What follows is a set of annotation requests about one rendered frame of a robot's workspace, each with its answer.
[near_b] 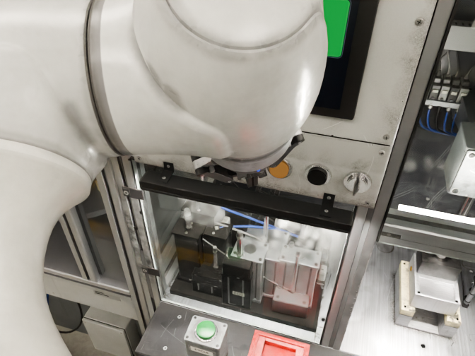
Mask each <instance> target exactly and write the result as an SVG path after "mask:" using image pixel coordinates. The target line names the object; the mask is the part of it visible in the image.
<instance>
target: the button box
mask: <svg viewBox="0 0 475 356"><path fill-rule="evenodd" d="M202 321H211V322H212V323H213V324H214V325H215V327H216V333H215V335H214V336H213V337H212V338H210V339H208V340H203V339H201V338H199V337H198V335H197V326H198V325H199V323H201V322H202ZM184 340H185V345H186V349H187V356H228V325H227V324H224V323H221V322H218V321H214V320H211V319H207V318H204V317H200V316H196V315H194V316H193V317H192V320H191V322H190V325H189V328H188V329H187V332H186V334H185V336H184Z"/></svg>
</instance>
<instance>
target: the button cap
mask: <svg viewBox="0 0 475 356"><path fill-rule="evenodd" d="M215 333H216V327H215V325H214V324H213V323H212V322H211V321H202V322H201V323H199V325H198V326H197V335H198V337H199V338H201V339H203V340H208V339H210V338H212V337H213V336H214V335H215Z"/></svg>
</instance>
